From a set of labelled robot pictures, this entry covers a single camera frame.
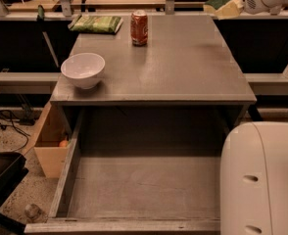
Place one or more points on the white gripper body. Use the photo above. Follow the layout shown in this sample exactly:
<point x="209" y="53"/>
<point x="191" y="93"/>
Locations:
<point x="255" y="7"/>

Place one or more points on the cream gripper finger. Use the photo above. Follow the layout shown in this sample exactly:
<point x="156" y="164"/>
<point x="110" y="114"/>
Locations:
<point x="230" y="10"/>

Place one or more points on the green and yellow sponge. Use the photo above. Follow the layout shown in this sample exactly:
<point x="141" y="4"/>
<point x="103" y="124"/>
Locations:
<point x="211" y="6"/>

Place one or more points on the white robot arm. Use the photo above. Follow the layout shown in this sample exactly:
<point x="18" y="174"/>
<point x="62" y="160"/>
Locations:
<point x="254" y="180"/>

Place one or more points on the grey cabinet with top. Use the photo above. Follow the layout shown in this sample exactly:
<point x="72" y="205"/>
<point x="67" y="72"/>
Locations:
<point x="184" y="76"/>

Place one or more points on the open grey top drawer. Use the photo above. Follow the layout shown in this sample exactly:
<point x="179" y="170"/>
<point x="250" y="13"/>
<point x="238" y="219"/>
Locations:
<point x="139" y="171"/>

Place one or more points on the orange soda can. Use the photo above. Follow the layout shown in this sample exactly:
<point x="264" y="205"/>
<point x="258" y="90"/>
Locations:
<point x="139" y="28"/>

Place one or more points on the green chip bag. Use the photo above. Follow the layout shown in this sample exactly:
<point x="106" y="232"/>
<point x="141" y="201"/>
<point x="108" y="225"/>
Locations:
<point x="96" y="24"/>

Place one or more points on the white bowl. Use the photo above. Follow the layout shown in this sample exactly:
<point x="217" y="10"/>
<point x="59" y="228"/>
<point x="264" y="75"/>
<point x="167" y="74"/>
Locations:
<point x="83" y="70"/>

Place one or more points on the wooden box on floor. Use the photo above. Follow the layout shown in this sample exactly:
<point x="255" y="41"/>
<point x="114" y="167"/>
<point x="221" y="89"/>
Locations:
<point x="49" y="132"/>

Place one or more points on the small orange ball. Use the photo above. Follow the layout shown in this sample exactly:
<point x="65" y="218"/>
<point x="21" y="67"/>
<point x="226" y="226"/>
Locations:
<point x="63" y="143"/>

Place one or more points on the clear glass jar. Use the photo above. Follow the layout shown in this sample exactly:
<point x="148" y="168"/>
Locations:
<point x="34" y="214"/>

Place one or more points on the green handled tool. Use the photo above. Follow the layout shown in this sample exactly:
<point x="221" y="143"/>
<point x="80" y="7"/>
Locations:
<point x="40" y="19"/>

